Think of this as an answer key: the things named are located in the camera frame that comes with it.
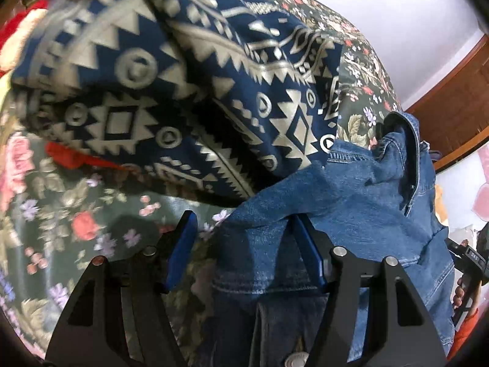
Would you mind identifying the blue denim jacket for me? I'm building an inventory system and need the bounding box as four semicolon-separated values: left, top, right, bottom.
198;113;454;366

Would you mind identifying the orange sleeve forearm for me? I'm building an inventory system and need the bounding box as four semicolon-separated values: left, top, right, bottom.
447;307;479;360

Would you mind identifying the person's right hand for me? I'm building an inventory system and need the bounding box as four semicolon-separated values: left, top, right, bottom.
453;276;482;317

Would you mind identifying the wooden wardrobe with sliding doors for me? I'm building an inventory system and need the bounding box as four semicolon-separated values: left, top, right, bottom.
435;144;488;247

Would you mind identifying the floral green bedspread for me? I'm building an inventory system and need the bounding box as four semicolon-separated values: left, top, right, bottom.
1;0;399;365

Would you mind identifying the brown wooden door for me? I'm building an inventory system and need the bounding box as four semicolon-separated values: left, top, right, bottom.
407;35;488;157

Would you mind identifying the red folded garment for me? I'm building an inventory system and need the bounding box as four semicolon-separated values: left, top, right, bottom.
45;142;123;170

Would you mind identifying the navy patterned folded cloth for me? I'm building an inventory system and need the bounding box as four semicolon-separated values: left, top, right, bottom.
11;0;342;201

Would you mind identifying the red plush toy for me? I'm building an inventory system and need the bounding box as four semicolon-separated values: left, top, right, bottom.
1;0;48;76

